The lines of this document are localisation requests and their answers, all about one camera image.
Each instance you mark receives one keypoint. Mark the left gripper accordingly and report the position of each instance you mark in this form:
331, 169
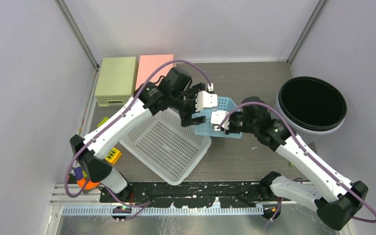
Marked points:
186, 117

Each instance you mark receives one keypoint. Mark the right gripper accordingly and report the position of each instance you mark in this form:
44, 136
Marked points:
231, 130

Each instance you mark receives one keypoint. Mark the light blue basket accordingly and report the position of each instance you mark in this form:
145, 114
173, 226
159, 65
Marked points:
206, 129

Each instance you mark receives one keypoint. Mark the pink perforated basket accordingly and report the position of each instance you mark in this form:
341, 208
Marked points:
149, 63

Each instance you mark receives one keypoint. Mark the black grey round bin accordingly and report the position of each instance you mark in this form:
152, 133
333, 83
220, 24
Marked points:
313, 107

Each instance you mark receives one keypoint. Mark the pale green perforated basket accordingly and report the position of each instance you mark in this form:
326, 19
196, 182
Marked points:
116, 81

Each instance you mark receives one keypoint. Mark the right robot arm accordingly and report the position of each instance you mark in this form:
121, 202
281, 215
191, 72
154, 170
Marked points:
335, 198

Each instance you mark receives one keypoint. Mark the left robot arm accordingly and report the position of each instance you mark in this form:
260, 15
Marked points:
173, 91

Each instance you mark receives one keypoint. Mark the grey outer basket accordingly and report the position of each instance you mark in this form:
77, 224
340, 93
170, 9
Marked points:
164, 146

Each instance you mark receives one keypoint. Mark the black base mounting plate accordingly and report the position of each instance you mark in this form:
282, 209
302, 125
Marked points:
230, 194

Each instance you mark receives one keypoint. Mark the yellow grid toy block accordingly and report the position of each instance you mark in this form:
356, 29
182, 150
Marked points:
113, 155

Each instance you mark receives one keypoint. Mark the toy car with blue wheels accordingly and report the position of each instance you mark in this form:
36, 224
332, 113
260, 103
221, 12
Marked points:
105, 119

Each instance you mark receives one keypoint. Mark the orange curved toy piece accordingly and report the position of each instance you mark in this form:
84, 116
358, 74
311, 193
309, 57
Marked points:
89, 186

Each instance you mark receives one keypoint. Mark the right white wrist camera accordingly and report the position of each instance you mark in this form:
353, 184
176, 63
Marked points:
219, 121

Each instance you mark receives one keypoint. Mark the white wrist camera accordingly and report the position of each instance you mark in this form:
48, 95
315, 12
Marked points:
219, 121
205, 100

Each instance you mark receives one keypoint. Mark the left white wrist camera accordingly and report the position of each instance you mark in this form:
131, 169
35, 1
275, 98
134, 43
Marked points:
205, 100

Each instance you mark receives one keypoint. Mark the slotted cable duct rail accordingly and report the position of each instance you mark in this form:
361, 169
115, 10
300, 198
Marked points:
113, 210

